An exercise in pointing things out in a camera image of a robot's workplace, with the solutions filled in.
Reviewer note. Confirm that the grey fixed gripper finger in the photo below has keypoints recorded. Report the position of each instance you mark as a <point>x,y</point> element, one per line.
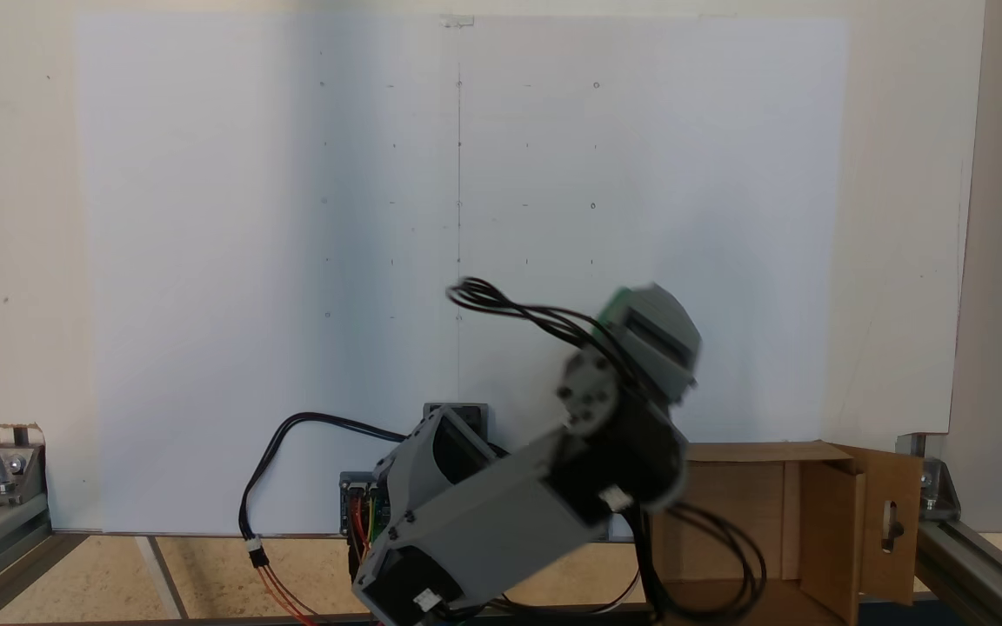
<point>653,303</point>

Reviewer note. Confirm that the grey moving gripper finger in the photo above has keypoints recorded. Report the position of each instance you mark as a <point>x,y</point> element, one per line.
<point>590,389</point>

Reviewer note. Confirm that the green dice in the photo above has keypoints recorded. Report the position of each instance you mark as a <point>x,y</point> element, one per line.
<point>612,311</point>

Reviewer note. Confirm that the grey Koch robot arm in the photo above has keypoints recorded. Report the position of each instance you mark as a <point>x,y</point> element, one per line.
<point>492,522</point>

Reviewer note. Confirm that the brown cardboard box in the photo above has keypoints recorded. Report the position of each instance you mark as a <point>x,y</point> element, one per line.
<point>814,522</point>

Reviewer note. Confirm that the clear tape strip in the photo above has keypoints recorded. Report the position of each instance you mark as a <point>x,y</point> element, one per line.
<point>456,21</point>

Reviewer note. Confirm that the large white paper sheet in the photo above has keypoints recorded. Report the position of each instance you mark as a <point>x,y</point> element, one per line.
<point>205,261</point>

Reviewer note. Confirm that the metal corner bracket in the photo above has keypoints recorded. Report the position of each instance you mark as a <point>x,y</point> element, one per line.
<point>936,487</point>
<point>7,474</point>

